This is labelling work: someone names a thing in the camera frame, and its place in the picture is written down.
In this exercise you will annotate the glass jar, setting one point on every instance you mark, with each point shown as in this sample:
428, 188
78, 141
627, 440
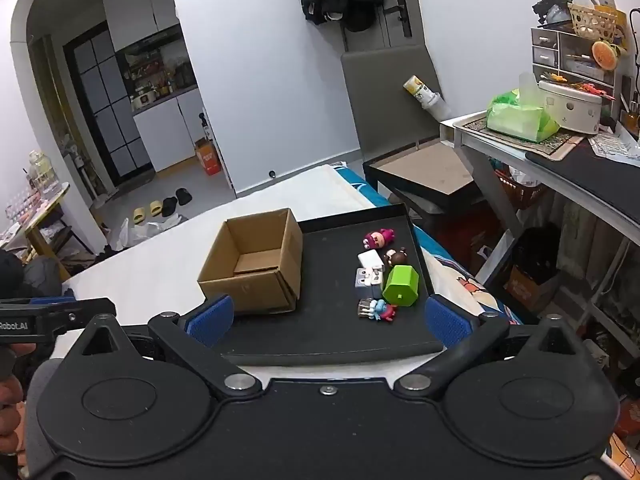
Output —
42, 175

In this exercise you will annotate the person's left hand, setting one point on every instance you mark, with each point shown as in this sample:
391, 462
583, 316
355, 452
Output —
10, 420

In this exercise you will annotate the white charger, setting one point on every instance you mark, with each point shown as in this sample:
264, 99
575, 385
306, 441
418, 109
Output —
370, 260

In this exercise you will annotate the black desk mat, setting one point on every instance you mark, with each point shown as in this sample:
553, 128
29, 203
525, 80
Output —
600, 175

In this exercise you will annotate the grey drawer organizer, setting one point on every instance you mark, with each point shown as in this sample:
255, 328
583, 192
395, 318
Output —
545, 50

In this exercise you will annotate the white wall cabinet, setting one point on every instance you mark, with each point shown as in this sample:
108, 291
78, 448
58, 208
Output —
135, 10

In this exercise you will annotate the black tray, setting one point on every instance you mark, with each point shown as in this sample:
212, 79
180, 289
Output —
325, 330

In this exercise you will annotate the green tissue pack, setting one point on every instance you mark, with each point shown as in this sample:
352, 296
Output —
520, 120

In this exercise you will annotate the green charger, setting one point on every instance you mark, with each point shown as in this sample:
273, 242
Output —
400, 287

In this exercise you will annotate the dark clothes pile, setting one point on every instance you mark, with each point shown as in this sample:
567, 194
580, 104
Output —
30, 275

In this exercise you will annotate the white rice cooker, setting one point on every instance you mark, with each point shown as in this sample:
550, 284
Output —
575, 107

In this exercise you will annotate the dark ornament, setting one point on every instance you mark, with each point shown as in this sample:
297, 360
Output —
550, 7

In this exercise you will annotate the small brown carton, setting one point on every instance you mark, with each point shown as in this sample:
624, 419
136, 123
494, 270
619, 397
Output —
525, 292

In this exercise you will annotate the pink figurine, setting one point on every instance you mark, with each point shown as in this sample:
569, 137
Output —
380, 238

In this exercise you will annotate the yellow white tube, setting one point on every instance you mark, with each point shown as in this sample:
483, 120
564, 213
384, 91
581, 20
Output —
422, 92

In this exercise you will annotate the patterned mat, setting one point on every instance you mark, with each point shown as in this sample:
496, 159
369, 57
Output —
550, 147

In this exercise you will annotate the brown-haired figurine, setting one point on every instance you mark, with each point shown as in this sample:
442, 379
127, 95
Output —
398, 258

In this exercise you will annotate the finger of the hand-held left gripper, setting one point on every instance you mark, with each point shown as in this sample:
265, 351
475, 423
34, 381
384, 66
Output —
52, 300
65, 317

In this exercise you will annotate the brown cardboard box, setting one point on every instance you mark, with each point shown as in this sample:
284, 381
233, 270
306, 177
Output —
260, 290

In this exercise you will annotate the white plastic bag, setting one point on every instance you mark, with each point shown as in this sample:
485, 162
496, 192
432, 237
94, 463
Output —
135, 232

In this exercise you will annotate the row of kitchen bottles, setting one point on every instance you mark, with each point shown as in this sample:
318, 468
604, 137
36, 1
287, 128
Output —
160, 77

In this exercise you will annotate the blue cartoon bed sheet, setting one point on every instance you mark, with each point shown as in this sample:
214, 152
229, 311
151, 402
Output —
450, 270

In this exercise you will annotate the grey door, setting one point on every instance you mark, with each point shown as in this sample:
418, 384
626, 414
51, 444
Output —
385, 35

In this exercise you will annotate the yellow slipper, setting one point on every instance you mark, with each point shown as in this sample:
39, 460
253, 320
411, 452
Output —
156, 208
139, 215

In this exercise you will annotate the white base cabinet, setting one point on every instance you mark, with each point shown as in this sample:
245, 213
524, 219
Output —
165, 130

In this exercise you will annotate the white metal desk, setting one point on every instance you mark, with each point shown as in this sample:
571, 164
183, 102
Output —
487, 180

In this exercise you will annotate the black bag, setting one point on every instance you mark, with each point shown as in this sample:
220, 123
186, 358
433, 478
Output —
537, 255

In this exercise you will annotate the black slipper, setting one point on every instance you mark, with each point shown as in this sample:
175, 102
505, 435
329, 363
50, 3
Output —
170, 205
184, 196

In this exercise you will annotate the round table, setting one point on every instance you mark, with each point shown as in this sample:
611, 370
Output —
50, 202

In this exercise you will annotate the red blue figurine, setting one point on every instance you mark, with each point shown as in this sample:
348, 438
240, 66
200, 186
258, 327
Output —
382, 310

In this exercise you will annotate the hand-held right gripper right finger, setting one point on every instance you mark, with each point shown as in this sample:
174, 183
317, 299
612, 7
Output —
447, 325

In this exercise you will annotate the wicker basket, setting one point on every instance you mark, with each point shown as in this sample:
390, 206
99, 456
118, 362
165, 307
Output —
595, 22

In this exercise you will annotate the grey chair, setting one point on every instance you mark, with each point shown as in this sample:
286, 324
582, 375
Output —
385, 105

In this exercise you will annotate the lavender charger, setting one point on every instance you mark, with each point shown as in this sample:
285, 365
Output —
362, 278

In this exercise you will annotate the black side table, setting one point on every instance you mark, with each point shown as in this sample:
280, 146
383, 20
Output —
425, 170

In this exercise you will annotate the printed paper sheet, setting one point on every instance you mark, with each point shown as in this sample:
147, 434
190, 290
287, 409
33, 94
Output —
612, 147

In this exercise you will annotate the black framed glass door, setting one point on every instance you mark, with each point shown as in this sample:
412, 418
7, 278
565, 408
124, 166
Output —
107, 110

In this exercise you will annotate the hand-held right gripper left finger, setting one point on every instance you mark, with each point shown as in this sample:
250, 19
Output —
210, 317

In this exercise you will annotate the orange box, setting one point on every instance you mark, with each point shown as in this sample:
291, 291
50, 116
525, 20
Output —
207, 157

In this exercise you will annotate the red basket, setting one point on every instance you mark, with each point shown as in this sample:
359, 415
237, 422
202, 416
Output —
525, 195

